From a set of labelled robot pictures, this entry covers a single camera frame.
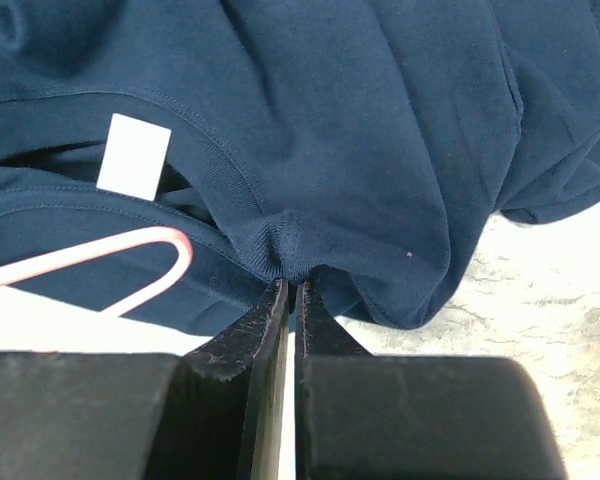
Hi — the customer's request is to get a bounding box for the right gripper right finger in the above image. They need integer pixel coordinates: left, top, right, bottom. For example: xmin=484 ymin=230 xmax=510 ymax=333
xmin=295 ymin=281 xmax=567 ymax=479

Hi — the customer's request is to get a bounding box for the navy blue t shirt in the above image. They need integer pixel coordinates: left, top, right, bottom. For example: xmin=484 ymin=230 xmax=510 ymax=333
xmin=0 ymin=1 xmax=600 ymax=335

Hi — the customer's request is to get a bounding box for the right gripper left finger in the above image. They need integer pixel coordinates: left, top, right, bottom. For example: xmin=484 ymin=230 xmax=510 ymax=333
xmin=0 ymin=280 xmax=289 ymax=479

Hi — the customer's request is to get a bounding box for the pink wire hanger front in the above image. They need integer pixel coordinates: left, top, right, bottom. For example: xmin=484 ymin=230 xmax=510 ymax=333
xmin=0 ymin=225 xmax=195 ymax=318

